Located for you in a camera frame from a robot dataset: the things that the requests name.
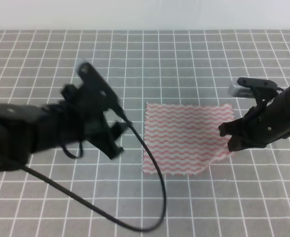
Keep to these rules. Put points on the grey checked tablecloth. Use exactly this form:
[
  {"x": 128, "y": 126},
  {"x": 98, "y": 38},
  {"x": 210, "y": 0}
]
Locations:
[{"x": 245, "y": 195}]

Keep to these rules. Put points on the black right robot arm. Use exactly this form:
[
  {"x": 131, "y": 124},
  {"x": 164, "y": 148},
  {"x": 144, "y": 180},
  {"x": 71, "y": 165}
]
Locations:
[{"x": 282, "y": 97}]

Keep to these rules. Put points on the pink wavy striped towel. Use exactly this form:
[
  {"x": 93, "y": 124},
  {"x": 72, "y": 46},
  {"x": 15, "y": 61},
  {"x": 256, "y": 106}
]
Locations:
[{"x": 185, "y": 139}]

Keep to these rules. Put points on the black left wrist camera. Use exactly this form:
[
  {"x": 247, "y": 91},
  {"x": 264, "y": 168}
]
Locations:
[{"x": 97, "y": 86}]

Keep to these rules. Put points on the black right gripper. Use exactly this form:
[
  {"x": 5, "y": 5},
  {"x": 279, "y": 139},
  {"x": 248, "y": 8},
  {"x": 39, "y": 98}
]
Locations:
[{"x": 264, "y": 125}]

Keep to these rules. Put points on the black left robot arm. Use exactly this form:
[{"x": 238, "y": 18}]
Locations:
[{"x": 20, "y": 135}]

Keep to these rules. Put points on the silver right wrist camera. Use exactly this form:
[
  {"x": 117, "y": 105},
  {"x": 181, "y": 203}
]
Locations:
[{"x": 243, "y": 88}]

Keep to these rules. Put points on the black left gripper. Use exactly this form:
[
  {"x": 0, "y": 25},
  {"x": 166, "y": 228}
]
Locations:
[{"x": 77, "y": 118}]

